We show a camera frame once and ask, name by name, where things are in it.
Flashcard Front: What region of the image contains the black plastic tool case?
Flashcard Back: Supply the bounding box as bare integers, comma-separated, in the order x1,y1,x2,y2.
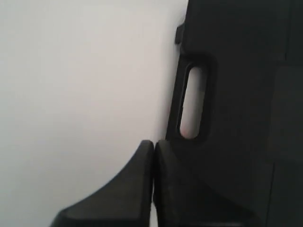
166,0,303,227

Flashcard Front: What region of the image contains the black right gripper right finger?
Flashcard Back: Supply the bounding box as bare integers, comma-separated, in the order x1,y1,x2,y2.
153,140,260,227

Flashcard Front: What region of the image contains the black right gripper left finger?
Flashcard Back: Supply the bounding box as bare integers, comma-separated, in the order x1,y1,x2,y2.
51,140,153,227

